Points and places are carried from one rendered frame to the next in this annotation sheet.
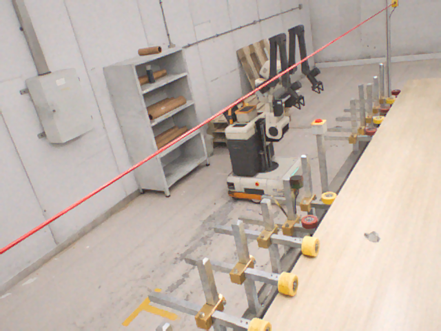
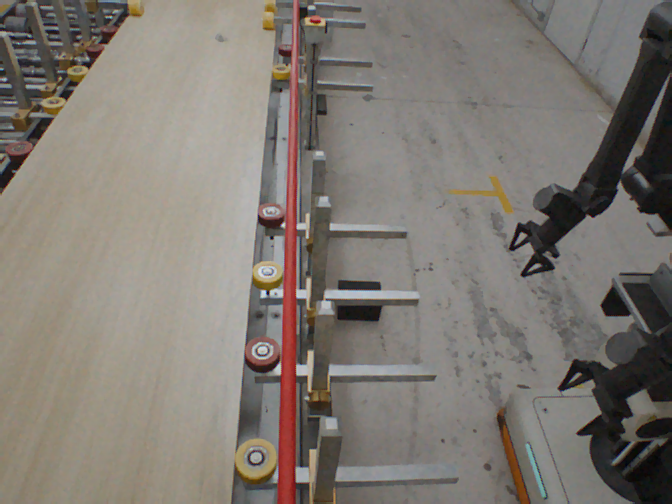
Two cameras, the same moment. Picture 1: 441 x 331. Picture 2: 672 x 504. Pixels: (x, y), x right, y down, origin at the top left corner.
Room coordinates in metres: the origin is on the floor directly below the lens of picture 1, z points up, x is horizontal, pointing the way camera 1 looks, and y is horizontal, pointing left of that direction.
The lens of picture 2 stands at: (3.66, -1.80, 1.87)
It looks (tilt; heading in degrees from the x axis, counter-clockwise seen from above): 43 degrees down; 136
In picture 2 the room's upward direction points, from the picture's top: 6 degrees clockwise
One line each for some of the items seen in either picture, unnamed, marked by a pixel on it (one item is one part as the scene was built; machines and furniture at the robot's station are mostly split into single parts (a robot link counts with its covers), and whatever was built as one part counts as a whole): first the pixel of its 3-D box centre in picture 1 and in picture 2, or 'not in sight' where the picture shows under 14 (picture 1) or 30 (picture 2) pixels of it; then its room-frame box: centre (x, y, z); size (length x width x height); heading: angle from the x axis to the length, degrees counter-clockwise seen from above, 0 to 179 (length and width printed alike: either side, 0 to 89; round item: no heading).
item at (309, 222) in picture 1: (310, 227); (286, 57); (1.66, -0.38, 0.85); 0.08 x 0.08 x 0.11
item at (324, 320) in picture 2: (370, 110); (319, 374); (3.17, -1.35, 0.87); 0.04 x 0.04 x 0.48; 54
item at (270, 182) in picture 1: (267, 176); (616, 477); (3.78, -0.46, 0.16); 0.67 x 0.64 x 0.25; 54
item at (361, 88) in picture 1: (362, 112); (318, 275); (2.97, -1.20, 0.94); 0.04 x 0.04 x 0.48; 54
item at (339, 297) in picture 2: (353, 129); (340, 298); (2.98, -1.12, 0.80); 0.43 x 0.03 x 0.04; 54
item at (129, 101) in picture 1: (161, 121); not in sight; (4.60, 0.58, 0.78); 0.90 x 0.45 x 1.55; 144
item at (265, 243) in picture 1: (268, 235); not in sight; (1.54, -0.15, 0.95); 0.14 x 0.06 x 0.05; 144
